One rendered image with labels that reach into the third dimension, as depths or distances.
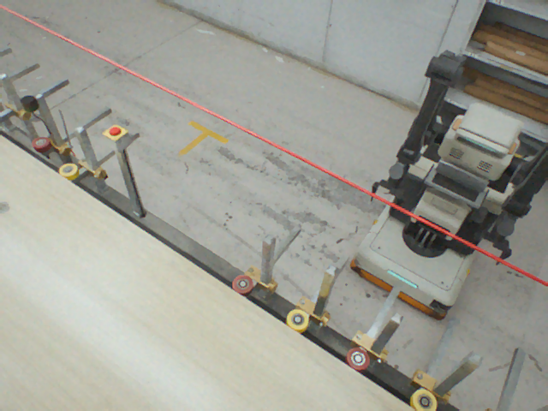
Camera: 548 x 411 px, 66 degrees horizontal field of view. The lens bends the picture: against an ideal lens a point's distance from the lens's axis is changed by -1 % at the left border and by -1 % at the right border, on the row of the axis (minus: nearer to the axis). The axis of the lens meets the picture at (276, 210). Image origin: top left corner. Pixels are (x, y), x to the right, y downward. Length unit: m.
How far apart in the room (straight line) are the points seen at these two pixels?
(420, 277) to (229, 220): 1.30
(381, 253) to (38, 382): 1.83
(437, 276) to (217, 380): 1.53
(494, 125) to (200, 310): 1.31
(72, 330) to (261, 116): 2.57
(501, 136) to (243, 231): 1.74
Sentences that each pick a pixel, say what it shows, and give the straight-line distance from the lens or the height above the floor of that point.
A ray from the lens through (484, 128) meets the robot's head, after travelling 1.84.
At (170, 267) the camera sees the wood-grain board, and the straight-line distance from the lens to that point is 1.73.
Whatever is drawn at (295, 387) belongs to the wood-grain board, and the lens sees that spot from 1.53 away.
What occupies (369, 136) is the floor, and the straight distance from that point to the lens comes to 3.73.
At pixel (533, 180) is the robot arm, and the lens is 1.68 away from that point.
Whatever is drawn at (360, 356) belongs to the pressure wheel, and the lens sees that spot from 1.60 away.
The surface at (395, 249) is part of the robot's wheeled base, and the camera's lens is 2.65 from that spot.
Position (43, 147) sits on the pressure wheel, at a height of 0.90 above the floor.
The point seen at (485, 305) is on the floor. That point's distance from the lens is 3.02.
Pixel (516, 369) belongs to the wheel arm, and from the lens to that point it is 1.86.
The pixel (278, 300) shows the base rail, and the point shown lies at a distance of 1.87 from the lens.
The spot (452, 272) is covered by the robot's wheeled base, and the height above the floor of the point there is 0.28.
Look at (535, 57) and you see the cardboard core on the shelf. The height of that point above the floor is 0.97.
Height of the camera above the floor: 2.36
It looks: 51 degrees down
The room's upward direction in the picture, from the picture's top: 5 degrees clockwise
